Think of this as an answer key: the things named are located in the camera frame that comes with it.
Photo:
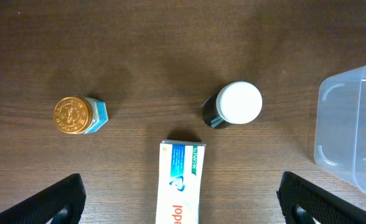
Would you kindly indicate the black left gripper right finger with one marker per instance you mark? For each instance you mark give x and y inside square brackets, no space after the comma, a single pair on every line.
[303,202]

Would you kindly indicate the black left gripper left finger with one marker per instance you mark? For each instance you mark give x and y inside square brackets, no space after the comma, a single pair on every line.
[62,202]

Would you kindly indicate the gold lid balm jar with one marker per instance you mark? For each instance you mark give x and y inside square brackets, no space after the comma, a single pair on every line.
[80,115]

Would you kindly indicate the dark bottle white cap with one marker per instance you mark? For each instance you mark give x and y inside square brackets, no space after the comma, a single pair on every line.
[236,103]

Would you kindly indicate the white Panadol box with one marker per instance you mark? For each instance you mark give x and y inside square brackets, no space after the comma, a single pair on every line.
[180,174]

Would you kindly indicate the clear plastic container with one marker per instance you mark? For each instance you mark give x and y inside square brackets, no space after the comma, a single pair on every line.
[340,142]

